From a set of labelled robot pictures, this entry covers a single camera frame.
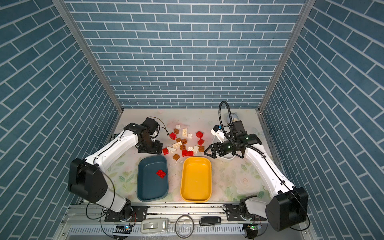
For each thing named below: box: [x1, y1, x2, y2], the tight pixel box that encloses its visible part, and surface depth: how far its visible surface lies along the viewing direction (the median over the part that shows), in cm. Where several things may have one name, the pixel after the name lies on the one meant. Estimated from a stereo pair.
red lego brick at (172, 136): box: [169, 132, 177, 140], surface depth 105 cm
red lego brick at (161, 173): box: [156, 169, 167, 179], surface depth 88 cm
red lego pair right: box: [187, 150, 195, 157], surface depth 98 cm
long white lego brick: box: [182, 128, 187, 138], surface depth 107 cm
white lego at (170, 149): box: [166, 146, 176, 154], surface depth 98 cm
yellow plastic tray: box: [180, 156, 212, 203], surface depth 86 cm
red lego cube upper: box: [196, 131, 204, 139], surface depth 107 cm
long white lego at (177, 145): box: [172, 141, 183, 149], surface depth 101 cm
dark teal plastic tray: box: [136, 155, 169, 202], surface depth 87 cm
